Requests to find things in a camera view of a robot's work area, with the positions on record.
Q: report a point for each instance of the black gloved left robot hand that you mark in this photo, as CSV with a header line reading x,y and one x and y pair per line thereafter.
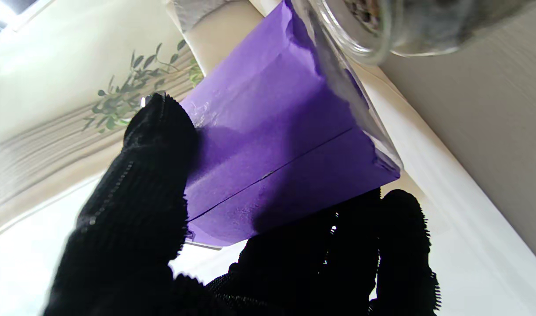
x,y
131,228

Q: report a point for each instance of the purple coffee jar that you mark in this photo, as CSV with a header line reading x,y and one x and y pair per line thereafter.
x,y
272,131

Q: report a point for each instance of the glass jar of coffee beans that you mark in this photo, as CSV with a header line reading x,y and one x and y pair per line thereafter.
x,y
417,26

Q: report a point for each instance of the beige pleated curtain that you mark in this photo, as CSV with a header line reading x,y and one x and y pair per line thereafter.
x,y
52,153

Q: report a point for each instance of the tall green leafy plant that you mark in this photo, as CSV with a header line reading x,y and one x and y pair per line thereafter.
x,y
127,96

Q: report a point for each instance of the grey sofa cushion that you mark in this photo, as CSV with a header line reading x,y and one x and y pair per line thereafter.
x,y
197,13

